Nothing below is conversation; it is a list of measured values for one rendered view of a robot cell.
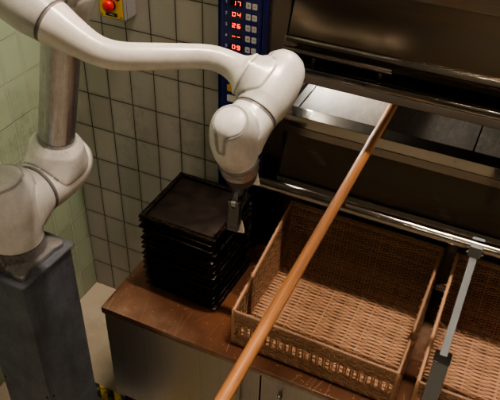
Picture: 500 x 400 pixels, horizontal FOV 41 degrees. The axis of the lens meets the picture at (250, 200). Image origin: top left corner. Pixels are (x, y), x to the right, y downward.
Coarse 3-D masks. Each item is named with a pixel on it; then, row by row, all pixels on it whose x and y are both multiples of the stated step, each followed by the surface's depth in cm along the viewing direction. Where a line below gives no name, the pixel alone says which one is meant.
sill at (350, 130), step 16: (288, 112) 224; (304, 112) 224; (304, 128) 224; (320, 128) 221; (336, 128) 218; (352, 128) 217; (368, 128) 218; (384, 144) 214; (400, 144) 212; (416, 144) 211; (432, 144) 211; (432, 160) 210; (448, 160) 207; (464, 160) 205; (480, 160) 205; (496, 160) 205; (496, 176) 203
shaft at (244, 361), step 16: (384, 112) 221; (384, 128) 214; (368, 144) 204; (352, 176) 192; (336, 208) 180; (320, 224) 175; (320, 240) 171; (304, 256) 165; (288, 288) 156; (272, 304) 152; (272, 320) 149; (256, 336) 145; (256, 352) 143; (240, 368) 138; (224, 384) 135
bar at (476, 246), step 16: (288, 192) 192; (304, 192) 191; (352, 208) 186; (368, 208) 186; (400, 224) 182; (416, 224) 181; (448, 240) 178; (464, 240) 176; (480, 240) 176; (480, 256) 176; (496, 256) 174; (464, 272) 176; (464, 288) 176; (448, 336) 174; (432, 368) 174; (432, 384) 178
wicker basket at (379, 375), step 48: (288, 240) 246; (384, 240) 230; (336, 288) 243; (384, 288) 236; (432, 288) 224; (240, 336) 219; (288, 336) 208; (336, 336) 226; (384, 336) 226; (384, 384) 211
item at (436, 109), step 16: (304, 64) 203; (320, 64) 205; (336, 64) 206; (304, 80) 196; (320, 80) 194; (368, 80) 196; (384, 80) 198; (400, 80) 199; (416, 80) 200; (368, 96) 190; (384, 96) 188; (448, 96) 191; (464, 96) 192; (480, 96) 193; (496, 96) 195; (432, 112) 184; (448, 112) 182; (464, 112) 181; (496, 128) 179
